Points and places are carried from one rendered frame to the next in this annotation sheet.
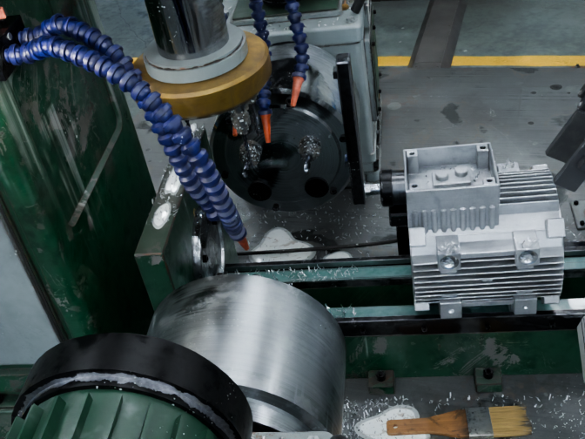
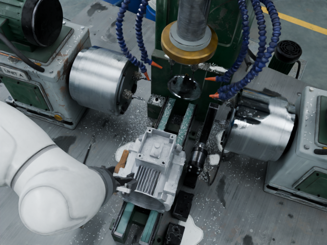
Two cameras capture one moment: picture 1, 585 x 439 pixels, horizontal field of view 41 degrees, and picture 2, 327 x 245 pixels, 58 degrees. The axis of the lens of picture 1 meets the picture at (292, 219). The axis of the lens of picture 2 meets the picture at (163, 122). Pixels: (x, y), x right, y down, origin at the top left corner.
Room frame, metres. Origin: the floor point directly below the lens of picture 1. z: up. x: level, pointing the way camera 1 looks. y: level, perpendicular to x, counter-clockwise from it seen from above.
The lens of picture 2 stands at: (0.89, -0.66, 1.98)
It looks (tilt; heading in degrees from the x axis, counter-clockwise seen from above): 58 degrees down; 92
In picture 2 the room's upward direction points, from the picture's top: 5 degrees clockwise
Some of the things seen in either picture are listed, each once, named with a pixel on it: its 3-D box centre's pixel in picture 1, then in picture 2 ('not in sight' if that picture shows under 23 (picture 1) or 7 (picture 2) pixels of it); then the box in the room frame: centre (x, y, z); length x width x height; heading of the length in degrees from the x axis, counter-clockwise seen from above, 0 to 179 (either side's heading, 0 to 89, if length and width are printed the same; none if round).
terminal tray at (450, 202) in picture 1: (449, 187); (155, 151); (0.85, -0.22, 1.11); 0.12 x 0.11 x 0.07; 79
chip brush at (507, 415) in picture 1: (457, 423); (118, 171); (0.70, -0.18, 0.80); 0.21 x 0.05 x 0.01; 81
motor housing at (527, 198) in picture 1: (480, 238); (152, 173); (0.85, -0.26, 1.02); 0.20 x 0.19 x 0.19; 79
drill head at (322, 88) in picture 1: (289, 118); (262, 126); (1.24, -0.03, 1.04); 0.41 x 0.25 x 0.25; 168
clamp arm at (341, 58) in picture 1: (353, 132); (207, 127); (1.02, -0.11, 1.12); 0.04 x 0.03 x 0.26; 78
